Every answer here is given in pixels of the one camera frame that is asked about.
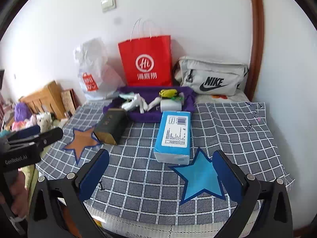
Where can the pale green cloth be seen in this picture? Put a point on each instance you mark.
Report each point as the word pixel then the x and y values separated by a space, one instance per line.
pixel 126 96

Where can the red paper shopping bag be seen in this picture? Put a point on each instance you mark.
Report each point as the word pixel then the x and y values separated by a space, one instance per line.
pixel 146 62

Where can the colourful printed quilt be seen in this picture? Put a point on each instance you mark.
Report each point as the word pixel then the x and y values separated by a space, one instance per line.
pixel 14 126

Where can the person's left hand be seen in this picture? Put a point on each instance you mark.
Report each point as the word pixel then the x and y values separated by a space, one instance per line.
pixel 20 199

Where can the patterned hardcover book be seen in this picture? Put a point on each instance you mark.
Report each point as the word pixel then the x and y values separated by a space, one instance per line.
pixel 68 101

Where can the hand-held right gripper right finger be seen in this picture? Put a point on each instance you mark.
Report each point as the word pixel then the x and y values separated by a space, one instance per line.
pixel 227 178

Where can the patterned white mattress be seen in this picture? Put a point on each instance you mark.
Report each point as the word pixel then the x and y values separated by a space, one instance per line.
pixel 161 230

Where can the grey waist bag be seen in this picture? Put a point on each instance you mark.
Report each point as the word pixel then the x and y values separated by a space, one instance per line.
pixel 213 76

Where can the brown wooden door frame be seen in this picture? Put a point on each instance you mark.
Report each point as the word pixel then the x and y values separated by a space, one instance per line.
pixel 256 42

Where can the yellow mesh pouch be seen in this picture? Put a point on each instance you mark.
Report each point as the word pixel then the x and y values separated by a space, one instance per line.
pixel 168 93

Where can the white wall light switch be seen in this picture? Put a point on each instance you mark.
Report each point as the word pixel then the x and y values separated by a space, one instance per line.
pixel 108 4

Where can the blue tissue pack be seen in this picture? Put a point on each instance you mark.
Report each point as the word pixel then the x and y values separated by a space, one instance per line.
pixel 173 138

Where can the purple plush toy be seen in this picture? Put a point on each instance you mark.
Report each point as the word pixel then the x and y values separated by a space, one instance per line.
pixel 19 110

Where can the grey checked bed sheet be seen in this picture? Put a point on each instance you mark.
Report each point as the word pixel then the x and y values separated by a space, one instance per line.
pixel 148 183

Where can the dark green packet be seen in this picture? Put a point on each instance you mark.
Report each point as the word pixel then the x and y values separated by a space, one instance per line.
pixel 177 99

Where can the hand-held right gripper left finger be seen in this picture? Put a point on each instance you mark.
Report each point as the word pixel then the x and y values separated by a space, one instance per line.
pixel 94 176

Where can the dark green tea tin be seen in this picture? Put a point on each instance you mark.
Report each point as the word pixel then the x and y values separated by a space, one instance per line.
pixel 111 126

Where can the purple towel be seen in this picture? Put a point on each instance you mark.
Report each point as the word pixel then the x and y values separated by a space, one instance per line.
pixel 146 117

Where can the white glove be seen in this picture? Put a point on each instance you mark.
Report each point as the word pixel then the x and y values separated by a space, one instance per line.
pixel 132 104

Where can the white black-spotted pillow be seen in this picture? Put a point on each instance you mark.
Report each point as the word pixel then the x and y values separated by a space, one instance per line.
pixel 44 121

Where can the wooden headboard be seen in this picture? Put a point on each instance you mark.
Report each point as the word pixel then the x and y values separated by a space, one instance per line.
pixel 42 99

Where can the white plastic shopping bag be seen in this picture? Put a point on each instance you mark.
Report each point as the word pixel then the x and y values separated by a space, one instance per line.
pixel 94 69

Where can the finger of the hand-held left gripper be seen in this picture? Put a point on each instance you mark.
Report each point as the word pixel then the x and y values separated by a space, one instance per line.
pixel 24 132
pixel 50 135

